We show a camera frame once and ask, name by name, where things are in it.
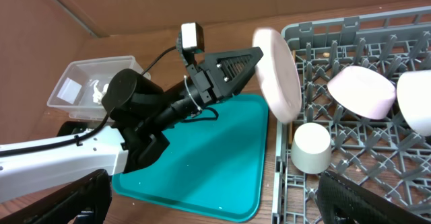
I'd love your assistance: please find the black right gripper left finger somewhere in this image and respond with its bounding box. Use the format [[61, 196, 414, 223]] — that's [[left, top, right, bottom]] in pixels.
[[1, 169, 112, 224]]

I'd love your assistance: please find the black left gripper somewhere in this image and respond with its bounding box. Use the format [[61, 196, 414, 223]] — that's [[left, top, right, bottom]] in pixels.
[[185, 47, 263, 108]]

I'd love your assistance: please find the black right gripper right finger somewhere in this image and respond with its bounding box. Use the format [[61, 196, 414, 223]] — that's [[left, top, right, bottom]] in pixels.
[[317, 171, 430, 224]]

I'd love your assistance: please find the white plate with food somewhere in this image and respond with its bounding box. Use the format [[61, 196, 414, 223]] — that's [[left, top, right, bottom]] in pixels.
[[253, 28, 302, 124]]

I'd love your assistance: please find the white paper cup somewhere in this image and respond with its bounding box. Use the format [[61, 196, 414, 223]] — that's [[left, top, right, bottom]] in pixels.
[[291, 122, 331, 174]]

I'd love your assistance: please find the wooden chopstick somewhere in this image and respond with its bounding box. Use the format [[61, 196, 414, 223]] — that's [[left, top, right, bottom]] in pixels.
[[288, 123, 293, 146]]

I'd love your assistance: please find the white paper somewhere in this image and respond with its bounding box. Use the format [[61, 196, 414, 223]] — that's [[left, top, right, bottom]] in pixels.
[[92, 80, 109, 105]]

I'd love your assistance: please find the pink bowl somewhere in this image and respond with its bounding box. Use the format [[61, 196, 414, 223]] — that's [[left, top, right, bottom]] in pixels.
[[327, 66, 397, 120]]

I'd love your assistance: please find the white bowl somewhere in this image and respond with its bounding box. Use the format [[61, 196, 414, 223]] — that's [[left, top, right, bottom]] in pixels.
[[397, 70, 430, 137]]

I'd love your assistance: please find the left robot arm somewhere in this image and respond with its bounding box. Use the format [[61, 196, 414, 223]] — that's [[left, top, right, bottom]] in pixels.
[[1, 47, 263, 202]]

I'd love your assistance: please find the grey dishwasher rack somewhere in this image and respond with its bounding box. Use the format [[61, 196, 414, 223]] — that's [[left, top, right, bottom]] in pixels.
[[272, 6, 430, 223]]

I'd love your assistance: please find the black tray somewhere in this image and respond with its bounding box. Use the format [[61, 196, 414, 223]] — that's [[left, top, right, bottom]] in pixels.
[[57, 121, 91, 137]]

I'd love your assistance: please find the teal plastic tray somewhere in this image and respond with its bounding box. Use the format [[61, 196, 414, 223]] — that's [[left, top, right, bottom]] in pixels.
[[112, 94, 269, 222]]

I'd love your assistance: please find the clear plastic bin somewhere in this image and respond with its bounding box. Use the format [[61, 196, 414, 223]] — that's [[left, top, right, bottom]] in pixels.
[[46, 56, 143, 121]]

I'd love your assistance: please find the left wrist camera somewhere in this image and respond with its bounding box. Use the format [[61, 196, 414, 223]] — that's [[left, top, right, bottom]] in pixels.
[[176, 22, 205, 53]]

